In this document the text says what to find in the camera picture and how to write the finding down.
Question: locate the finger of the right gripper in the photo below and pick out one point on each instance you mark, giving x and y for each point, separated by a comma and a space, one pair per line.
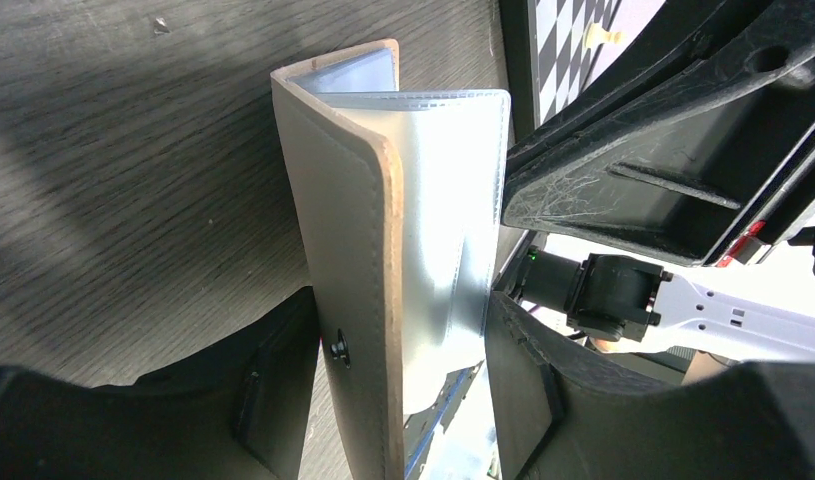
699, 138

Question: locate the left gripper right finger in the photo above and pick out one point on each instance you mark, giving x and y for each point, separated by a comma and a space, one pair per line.
565, 412

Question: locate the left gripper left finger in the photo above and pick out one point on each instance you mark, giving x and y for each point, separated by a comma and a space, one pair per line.
237, 409

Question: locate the beige leather card holder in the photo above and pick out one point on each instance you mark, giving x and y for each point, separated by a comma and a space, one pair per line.
398, 198

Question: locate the white chess pawn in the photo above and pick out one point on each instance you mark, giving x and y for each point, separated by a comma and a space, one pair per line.
596, 35

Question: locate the black and white chessboard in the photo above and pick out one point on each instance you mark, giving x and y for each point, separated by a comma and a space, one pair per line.
547, 64

